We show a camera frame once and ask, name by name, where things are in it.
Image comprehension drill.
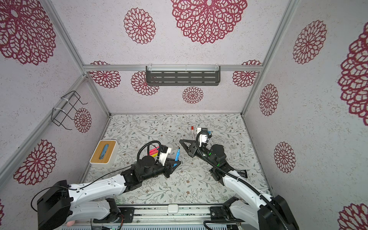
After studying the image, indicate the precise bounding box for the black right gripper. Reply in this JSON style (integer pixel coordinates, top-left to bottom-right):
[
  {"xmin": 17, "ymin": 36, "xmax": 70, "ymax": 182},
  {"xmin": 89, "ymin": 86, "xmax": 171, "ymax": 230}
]
[{"xmin": 181, "ymin": 140, "xmax": 218, "ymax": 170}]

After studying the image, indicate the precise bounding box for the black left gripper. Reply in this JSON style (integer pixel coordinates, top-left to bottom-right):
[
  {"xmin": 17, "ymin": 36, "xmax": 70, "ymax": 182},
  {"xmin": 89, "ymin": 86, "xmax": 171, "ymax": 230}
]
[{"xmin": 142, "ymin": 158, "xmax": 181, "ymax": 182}]

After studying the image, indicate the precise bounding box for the blue highlighter pen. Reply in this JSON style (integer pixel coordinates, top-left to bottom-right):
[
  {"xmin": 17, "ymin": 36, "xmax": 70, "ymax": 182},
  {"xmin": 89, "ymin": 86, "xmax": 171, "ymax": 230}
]
[{"xmin": 175, "ymin": 148, "xmax": 180, "ymax": 161}]

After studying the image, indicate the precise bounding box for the white red-tipped marker pen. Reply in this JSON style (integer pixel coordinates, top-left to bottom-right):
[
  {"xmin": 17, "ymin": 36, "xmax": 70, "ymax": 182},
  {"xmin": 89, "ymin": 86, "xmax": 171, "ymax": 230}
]
[{"xmin": 191, "ymin": 126, "xmax": 196, "ymax": 140}]

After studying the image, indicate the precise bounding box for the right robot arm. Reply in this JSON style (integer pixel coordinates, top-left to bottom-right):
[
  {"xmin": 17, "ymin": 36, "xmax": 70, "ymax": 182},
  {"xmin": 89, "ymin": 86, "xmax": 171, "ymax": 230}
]
[{"xmin": 179, "ymin": 140, "xmax": 299, "ymax": 230}]

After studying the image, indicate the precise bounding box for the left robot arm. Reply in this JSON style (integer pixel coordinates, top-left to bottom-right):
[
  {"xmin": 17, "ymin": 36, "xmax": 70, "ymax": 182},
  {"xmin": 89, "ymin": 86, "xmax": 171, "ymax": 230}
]
[{"xmin": 37, "ymin": 156, "xmax": 181, "ymax": 230}]

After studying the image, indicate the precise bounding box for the small white box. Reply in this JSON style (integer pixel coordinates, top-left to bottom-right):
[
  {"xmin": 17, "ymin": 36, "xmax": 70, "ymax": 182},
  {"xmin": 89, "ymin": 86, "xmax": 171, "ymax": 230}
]
[{"xmin": 167, "ymin": 204, "xmax": 179, "ymax": 214}]

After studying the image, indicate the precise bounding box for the black snack packet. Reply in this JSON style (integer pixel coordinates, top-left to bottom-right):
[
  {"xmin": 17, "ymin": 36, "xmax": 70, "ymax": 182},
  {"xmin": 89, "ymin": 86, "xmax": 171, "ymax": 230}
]
[{"xmin": 235, "ymin": 170, "xmax": 248, "ymax": 179}]

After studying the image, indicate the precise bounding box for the white wooden-top tissue box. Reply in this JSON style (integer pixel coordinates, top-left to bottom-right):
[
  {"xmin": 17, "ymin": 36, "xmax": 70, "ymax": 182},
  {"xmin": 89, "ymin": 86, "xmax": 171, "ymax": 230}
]
[{"xmin": 90, "ymin": 140, "xmax": 119, "ymax": 168}]

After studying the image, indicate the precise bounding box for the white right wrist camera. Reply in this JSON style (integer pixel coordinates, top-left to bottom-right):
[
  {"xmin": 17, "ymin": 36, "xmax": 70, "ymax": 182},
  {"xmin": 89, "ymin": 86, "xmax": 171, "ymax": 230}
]
[{"xmin": 196, "ymin": 127, "xmax": 212, "ymax": 147}]

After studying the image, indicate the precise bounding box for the black corrugated left cable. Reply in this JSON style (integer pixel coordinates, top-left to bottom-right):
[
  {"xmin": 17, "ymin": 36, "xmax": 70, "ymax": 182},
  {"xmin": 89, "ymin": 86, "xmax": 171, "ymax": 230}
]
[{"xmin": 136, "ymin": 140, "xmax": 162, "ymax": 163}]

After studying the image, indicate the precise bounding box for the black corrugated cable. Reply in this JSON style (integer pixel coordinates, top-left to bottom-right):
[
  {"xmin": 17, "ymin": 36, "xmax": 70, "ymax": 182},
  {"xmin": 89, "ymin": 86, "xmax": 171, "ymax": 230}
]
[
  {"xmin": 136, "ymin": 140, "xmax": 162, "ymax": 163},
  {"xmin": 195, "ymin": 131, "xmax": 289, "ymax": 230}
]

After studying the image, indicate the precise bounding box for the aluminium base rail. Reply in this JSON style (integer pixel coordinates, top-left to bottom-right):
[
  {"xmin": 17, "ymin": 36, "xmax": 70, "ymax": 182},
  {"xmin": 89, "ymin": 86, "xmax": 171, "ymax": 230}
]
[{"xmin": 58, "ymin": 204, "xmax": 222, "ymax": 230}]

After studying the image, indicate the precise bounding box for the dark metal wall shelf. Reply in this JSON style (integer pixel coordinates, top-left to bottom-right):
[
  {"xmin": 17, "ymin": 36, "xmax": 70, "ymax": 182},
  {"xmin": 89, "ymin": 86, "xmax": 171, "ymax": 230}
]
[{"xmin": 145, "ymin": 66, "xmax": 221, "ymax": 86}]

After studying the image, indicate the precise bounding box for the black corrugated right cable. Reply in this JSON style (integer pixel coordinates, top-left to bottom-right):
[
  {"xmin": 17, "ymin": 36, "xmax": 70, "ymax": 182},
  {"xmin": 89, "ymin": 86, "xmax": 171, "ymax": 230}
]
[{"xmin": 195, "ymin": 131, "xmax": 289, "ymax": 230}]

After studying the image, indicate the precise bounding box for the black wire wall rack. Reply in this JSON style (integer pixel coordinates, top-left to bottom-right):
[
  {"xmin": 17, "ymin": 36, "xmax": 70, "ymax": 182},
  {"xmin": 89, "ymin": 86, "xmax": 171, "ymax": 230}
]
[{"xmin": 50, "ymin": 91, "xmax": 88, "ymax": 130}]

